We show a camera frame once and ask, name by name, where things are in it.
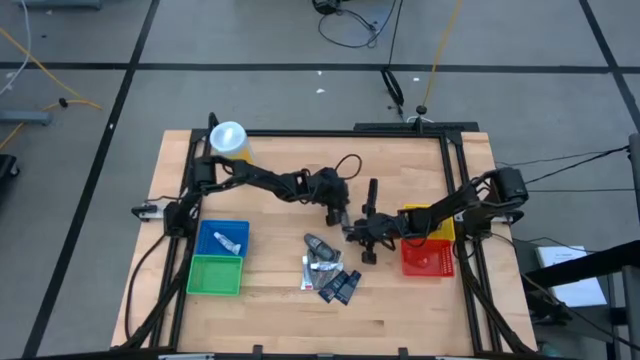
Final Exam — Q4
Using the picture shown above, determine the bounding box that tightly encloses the black cable bundle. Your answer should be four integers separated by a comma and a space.
380, 67, 405, 107

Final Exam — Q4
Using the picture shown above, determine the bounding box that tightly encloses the white paper box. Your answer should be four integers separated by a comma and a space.
535, 244, 609, 309

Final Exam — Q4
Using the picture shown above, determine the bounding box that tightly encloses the grey metal foot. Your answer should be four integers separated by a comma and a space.
0, 110, 51, 126

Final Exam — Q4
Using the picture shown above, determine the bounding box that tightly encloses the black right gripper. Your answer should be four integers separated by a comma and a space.
343, 178, 404, 265

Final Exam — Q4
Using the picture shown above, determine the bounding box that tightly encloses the blue plastic basket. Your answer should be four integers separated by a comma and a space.
194, 219, 251, 258

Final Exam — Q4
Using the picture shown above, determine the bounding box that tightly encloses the black looped cable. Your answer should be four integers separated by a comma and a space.
312, 0, 379, 50

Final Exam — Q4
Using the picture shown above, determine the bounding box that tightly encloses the straight black cable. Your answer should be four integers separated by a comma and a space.
385, 0, 404, 69

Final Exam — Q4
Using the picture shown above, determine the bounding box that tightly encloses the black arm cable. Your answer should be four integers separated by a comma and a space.
123, 232, 169, 341

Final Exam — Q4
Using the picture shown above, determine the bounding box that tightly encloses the red plastic basket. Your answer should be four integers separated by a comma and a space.
400, 237, 456, 278

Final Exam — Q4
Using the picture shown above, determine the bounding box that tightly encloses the black aluminium table frame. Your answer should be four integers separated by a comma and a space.
119, 121, 539, 360

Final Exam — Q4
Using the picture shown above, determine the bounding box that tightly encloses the long yellow cable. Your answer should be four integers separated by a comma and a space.
422, 0, 464, 109

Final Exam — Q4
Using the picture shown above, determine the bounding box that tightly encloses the yellow plastic basket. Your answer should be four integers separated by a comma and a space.
403, 203, 457, 242

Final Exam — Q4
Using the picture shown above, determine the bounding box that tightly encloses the thin yellow cable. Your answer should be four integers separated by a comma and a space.
0, 27, 101, 151

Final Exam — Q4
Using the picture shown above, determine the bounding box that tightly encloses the thin black cable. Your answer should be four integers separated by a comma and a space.
494, 144, 631, 194

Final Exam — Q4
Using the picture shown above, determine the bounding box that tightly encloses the yellow wipes canister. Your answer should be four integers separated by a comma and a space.
209, 120, 254, 166

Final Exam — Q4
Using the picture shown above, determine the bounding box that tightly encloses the small white toothpaste tube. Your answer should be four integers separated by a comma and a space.
308, 259, 344, 272
299, 254, 314, 292
213, 231, 243, 256

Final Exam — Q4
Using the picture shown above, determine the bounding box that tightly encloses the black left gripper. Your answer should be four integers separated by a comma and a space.
307, 167, 352, 227

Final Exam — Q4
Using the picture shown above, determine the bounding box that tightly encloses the dark blue squeeze tube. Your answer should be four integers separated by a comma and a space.
317, 269, 349, 304
333, 269, 363, 306

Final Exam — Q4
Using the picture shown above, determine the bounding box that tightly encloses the green plastic basket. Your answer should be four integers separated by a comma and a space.
185, 254, 245, 297

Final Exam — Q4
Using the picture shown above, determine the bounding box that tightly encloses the black slanted bar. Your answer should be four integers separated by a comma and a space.
524, 239, 640, 289

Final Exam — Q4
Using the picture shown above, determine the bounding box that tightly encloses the thin white cable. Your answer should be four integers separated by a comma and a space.
0, 0, 32, 99

